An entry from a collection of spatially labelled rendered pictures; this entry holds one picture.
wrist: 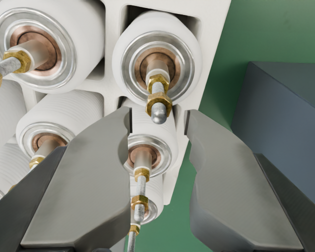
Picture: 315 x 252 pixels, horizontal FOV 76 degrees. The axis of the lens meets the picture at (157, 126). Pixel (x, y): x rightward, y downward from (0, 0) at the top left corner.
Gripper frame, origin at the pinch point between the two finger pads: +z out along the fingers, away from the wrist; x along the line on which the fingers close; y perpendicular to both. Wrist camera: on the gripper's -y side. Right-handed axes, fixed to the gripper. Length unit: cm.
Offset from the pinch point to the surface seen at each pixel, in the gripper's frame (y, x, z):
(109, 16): -3.3, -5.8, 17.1
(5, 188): 19.9, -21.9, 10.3
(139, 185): 12.0, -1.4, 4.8
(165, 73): 0.0, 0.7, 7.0
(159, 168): 14.3, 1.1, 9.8
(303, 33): -0.7, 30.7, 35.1
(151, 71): -0.1, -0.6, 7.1
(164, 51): -1.3, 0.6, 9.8
